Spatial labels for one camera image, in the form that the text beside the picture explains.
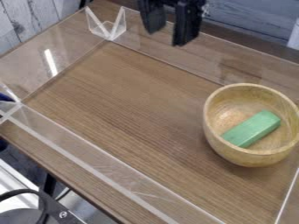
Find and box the brown wooden bowl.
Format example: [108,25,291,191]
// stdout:
[201,83,299,167]

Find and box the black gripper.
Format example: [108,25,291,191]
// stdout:
[136,0,207,46]

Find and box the clear acrylic barrier wall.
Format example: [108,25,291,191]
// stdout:
[0,1,299,224]

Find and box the green rectangular block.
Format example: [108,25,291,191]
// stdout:
[221,110,281,148]

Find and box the black metal base plate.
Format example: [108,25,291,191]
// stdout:
[0,195,89,224]

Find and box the blue object at left edge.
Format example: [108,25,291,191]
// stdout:
[0,93,14,102]

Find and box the black table leg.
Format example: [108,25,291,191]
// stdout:
[42,174,57,196]

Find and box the black cable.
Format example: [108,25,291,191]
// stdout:
[0,188,50,224]

